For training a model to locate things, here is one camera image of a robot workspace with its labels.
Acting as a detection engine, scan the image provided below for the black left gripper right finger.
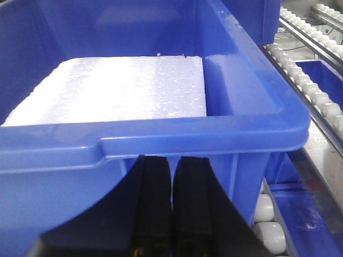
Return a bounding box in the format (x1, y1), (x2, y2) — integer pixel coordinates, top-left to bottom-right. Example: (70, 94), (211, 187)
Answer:
(173, 157), (272, 256)

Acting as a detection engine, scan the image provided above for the large blue storage bin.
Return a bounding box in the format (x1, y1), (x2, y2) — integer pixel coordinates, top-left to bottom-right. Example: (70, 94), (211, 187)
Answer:
(1, 1), (310, 256)

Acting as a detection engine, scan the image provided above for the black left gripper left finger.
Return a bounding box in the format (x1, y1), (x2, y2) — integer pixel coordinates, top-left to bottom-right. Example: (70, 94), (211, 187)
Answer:
(28, 156), (172, 256)

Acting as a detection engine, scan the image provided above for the white roller conveyor track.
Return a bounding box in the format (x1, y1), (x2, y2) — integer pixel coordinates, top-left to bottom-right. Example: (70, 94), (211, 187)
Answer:
(251, 0), (343, 257)

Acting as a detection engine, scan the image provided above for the white foam block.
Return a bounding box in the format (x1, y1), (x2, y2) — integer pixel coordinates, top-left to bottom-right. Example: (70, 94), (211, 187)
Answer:
(4, 55), (206, 126)

